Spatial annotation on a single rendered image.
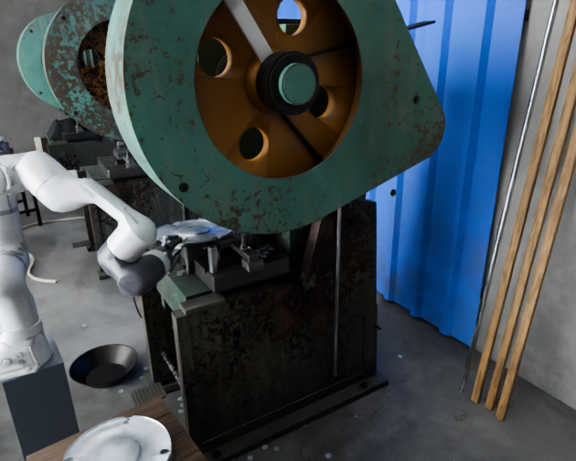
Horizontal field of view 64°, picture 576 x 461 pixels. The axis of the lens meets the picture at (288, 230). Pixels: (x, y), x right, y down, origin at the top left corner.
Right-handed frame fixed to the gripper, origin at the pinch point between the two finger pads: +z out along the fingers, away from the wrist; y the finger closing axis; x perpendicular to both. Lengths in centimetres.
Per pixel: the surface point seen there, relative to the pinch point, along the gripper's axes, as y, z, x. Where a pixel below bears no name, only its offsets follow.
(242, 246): -3.6, 8.1, -19.6
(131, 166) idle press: 6, 143, 83
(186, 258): -8.5, 7.9, 1.0
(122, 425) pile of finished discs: -46, -35, 9
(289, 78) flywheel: 51, -27, -41
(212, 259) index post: -5.3, -1.2, -11.2
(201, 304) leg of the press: -17.6, -10.3, -9.3
